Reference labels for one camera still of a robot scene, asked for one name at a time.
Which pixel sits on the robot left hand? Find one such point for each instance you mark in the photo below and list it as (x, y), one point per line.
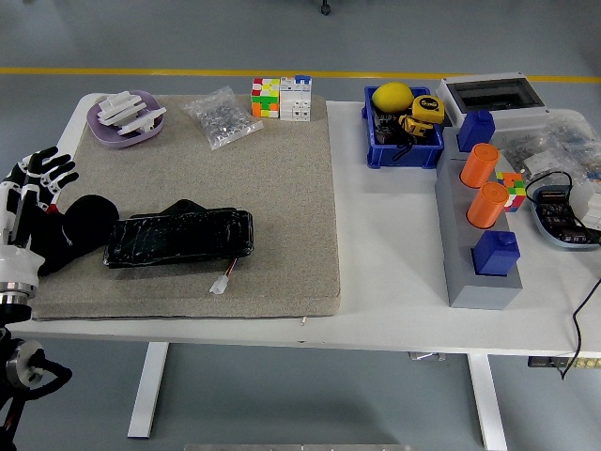
(28, 188)

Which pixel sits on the black plastic-wrapped panel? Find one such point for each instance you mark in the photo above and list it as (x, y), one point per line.
(188, 235)

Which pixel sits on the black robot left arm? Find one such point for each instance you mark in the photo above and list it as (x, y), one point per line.
(19, 366)

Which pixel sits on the purple tray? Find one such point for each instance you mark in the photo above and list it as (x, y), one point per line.
(105, 136)

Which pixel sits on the white plastic part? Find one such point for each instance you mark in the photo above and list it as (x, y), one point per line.
(141, 122)
(119, 105)

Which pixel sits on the clear bag of screws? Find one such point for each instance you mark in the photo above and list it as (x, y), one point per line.
(220, 119)

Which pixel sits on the grey-brown mat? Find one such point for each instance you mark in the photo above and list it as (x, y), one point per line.
(235, 188)

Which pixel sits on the white table leg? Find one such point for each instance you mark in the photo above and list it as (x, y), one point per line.
(488, 404)
(148, 390)

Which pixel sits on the large colourful puzzle cube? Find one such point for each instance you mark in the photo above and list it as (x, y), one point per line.
(265, 98)

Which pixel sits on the white circuit breaker block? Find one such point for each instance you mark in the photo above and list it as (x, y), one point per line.
(296, 101)

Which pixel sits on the black chair caster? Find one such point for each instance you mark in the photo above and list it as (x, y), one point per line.
(325, 6)

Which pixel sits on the dark brown small device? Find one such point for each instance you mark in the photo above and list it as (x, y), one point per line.
(386, 134)

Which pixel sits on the yellow ball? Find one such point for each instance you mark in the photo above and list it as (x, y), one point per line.
(392, 96)

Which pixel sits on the blue plastic bin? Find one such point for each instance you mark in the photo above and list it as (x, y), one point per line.
(404, 157)

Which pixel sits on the yellow and black tool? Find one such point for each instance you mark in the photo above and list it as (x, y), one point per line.
(415, 127)

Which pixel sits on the yellow tape measure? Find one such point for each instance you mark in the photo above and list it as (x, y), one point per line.
(428, 109)

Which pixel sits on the grey block base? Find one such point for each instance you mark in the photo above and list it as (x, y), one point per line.
(455, 235)

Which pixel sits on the orange cylinder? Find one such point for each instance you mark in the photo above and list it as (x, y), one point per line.
(479, 166)
(487, 206)

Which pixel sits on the blue plastic block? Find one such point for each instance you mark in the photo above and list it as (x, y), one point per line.
(476, 131)
(495, 256)

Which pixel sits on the small colourful puzzle cube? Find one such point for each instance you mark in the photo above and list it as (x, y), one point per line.
(513, 190)

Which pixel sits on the clear bag of dark parts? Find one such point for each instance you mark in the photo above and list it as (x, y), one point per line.
(528, 150)

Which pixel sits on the grey-blue tray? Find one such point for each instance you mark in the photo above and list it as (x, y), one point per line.
(547, 235)

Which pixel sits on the black circuit boards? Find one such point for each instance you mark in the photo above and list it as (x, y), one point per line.
(559, 218)

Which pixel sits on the clear bag of coloured parts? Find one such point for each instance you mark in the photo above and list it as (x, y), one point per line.
(577, 141)

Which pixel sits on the black power strip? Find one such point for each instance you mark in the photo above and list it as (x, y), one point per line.
(554, 362)

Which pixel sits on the translucent white container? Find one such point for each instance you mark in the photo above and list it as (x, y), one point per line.
(587, 199)

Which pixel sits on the metal table bracket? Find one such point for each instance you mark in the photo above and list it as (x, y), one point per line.
(426, 356)

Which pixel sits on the white electrical enclosure box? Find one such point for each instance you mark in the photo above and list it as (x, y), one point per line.
(516, 123)

